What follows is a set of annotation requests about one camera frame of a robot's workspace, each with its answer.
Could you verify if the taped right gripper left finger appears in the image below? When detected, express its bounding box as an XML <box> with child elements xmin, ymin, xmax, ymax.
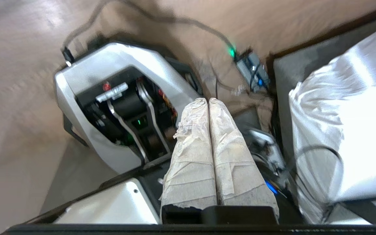
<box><xmin>160</xmin><ymin>98</ymin><xmax>218</xmax><ymax>224</ymax></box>

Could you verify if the white fabric cover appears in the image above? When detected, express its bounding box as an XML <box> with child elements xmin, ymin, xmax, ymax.
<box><xmin>288</xmin><ymin>20</ymin><xmax>376</xmax><ymax>224</ymax></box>

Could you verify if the black base cable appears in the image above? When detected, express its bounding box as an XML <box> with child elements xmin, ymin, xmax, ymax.
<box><xmin>61</xmin><ymin>0</ymin><xmax>238</xmax><ymax>66</ymax></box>

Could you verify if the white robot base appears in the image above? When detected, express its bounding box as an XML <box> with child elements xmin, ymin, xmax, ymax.
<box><xmin>54</xmin><ymin>42</ymin><xmax>203</xmax><ymax>174</ymax></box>

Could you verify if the grey hub with green light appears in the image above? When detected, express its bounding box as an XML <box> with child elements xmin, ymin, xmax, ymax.
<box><xmin>227</xmin><ymin>46</ymin><xmax>272</xmax><ymax>94</ymax></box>

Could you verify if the thin black cable loop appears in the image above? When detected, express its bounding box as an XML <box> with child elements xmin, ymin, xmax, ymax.
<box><xmin>286</xmin><ymin>145</ymin><xmax>345</xmax><ymax>210</ymax></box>

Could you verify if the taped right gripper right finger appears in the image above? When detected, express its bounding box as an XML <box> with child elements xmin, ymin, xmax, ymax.
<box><xmin>209</xmin><ymin>98</ymin><xmax>279</xmax><ymax>224</ymax></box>

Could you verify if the white robot chassis panel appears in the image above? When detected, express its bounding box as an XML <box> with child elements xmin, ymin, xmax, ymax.
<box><xmin>54</xmin><ymin>178</ymin><xmax>161</xmax><ymax>224</ymax></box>

